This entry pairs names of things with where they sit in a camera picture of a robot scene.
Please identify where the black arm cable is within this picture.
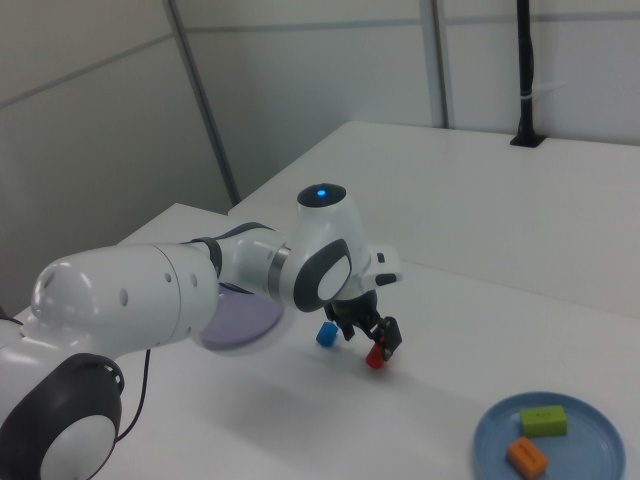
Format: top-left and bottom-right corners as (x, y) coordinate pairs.
(115, 282), (256, 443)

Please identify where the blue block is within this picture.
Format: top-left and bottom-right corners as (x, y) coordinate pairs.
(315, 321), (339, 348)

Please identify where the purple plate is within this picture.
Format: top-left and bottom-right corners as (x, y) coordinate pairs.
(199, 287), (284, 352)

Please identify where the green block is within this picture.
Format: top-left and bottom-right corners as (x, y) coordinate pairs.
(518, 404), (569, 439)

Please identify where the orange block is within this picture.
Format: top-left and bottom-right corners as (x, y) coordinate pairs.
(505, 435), (547, 476)

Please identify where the black cable strap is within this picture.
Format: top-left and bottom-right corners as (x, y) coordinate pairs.
(199, 237), (222, 275)

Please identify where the white zip tie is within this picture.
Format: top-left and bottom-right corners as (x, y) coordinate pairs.
(518, 82), (569, 101)

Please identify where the grey partition post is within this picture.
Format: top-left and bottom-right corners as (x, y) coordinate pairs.
(428, 0), (457, 129)
(163, 0), (241, 207)

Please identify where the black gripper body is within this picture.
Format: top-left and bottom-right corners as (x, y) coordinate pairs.
(324, 290), (380, 326)

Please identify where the black pole with base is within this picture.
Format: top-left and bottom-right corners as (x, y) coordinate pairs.
(509, 0), (546, 149)

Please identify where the blue plate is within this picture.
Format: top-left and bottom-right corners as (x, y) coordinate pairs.
(472, 391), (626, 480)

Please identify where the red block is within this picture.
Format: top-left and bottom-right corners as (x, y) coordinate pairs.
(364, 344), (389, 371)

